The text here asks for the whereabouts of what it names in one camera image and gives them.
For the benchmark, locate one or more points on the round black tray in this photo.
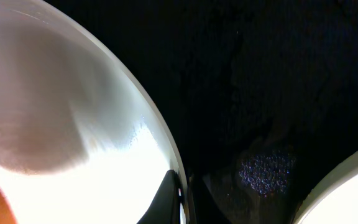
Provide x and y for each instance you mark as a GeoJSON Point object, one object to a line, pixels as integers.
{"type": "Point", "coordinates": [261, 97]}

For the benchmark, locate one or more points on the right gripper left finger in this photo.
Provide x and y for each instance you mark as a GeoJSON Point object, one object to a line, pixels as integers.
{"type": "Point", "coordinates": [166, 205]}

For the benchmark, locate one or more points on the light green plate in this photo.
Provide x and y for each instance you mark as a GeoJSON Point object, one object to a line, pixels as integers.
{"type": "Point", "coordinates": [81, 141]}
{"type": "Point", "coordinates": [335, 198]}

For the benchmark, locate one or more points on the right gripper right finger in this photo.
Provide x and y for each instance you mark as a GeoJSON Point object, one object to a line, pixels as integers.
{"type": "Point", "coordinates": [202, 207]}

